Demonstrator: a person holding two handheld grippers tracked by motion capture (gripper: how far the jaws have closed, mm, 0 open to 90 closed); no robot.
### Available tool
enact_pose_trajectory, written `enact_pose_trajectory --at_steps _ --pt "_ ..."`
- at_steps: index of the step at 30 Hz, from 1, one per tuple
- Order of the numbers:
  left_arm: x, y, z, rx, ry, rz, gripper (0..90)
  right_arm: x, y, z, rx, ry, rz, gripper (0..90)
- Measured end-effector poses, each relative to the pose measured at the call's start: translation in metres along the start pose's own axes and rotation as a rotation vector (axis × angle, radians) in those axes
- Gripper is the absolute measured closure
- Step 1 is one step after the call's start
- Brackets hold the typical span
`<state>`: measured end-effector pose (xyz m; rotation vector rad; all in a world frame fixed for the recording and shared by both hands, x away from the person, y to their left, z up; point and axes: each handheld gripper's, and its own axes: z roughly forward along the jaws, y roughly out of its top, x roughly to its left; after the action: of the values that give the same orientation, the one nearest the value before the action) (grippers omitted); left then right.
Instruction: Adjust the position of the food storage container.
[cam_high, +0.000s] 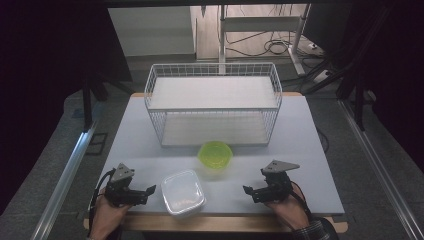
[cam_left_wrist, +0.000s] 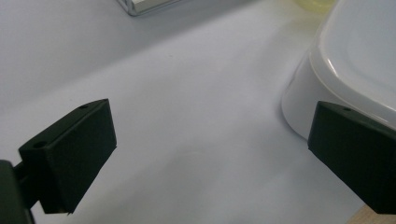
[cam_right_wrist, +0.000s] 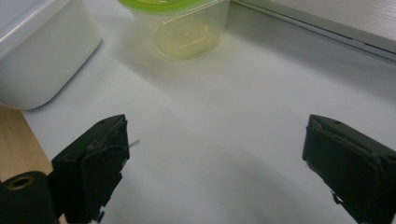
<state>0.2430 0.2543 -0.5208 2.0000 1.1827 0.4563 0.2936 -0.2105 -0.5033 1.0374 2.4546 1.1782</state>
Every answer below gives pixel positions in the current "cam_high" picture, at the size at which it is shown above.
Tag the white plastic container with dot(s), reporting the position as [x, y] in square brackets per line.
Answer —
[182, 191]

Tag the black frame on floor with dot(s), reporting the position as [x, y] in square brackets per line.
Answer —
[97, 143]

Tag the black metal stand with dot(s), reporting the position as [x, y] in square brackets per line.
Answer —
[87, 103]
[358, 100]

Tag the white metal desk frame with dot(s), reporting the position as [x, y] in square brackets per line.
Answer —
[260, 23]

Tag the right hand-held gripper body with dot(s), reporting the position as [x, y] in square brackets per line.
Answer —
[275, 186]

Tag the person's right hand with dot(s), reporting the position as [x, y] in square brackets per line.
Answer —
[290, 210]

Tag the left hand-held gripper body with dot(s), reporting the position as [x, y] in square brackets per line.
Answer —
[124, 193]

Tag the aluminium rail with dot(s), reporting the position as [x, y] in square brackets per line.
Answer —
[380, 163]
[63, 180]

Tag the green plastic bowl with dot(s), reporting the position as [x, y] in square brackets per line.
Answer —
[215, 155]

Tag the dark curtain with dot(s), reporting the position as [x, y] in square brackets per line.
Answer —
[400, 83]
[40, 83]

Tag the person's left hand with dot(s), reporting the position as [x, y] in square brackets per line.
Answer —
[106, 218]

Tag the white power strip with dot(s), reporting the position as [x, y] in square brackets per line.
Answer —
[322, 76]

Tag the white cabinet panel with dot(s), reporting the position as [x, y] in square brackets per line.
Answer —
[150, 31]

